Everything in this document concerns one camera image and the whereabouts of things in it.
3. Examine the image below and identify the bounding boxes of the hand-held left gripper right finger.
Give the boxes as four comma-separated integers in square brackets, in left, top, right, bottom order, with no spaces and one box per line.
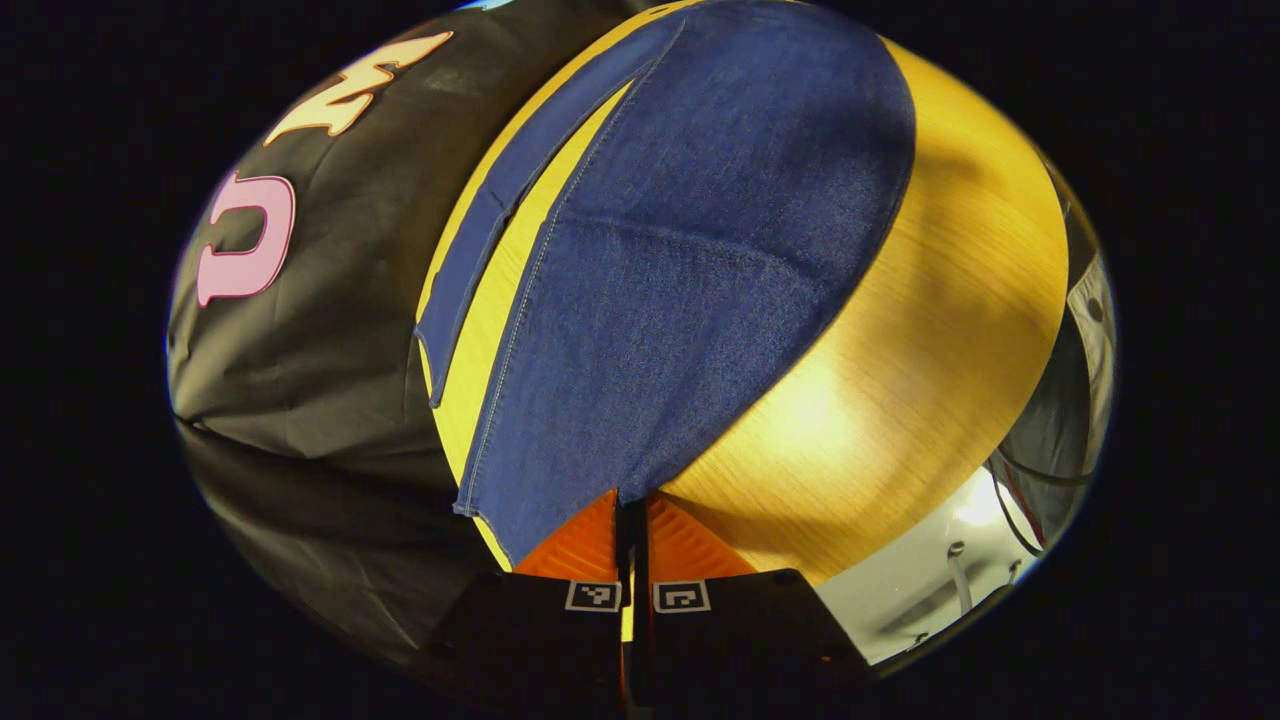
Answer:
[632,490,873,720]

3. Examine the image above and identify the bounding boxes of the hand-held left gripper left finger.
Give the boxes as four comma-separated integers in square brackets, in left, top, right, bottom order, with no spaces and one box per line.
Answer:
[425,488,626,716]

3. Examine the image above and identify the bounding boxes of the blue denim jeans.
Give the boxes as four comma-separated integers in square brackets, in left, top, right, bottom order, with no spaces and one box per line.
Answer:
[414,0,917,567]

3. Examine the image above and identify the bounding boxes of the black backdrop cloth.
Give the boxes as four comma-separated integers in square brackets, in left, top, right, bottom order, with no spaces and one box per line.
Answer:
[165,0,646,663]

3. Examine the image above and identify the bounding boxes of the grey metal post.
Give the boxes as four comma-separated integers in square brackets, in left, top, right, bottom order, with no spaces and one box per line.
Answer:
[945,540,976,613]

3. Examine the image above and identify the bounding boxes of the black cable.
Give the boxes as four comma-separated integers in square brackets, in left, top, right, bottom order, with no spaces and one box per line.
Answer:
[988,455,1047,558]

